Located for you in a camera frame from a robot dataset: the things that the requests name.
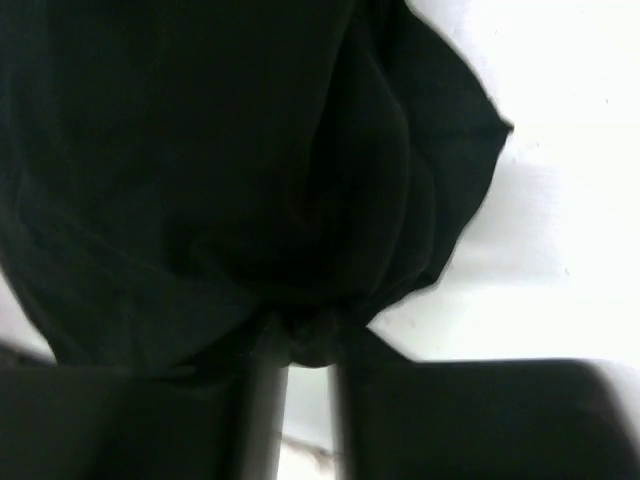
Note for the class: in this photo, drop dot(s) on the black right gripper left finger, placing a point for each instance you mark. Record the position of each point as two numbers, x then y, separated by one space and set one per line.
96 423

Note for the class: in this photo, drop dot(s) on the black trousers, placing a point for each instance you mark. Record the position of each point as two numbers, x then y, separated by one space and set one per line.
176 173

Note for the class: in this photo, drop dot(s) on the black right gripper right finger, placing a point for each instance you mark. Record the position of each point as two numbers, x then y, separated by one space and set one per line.
399 419

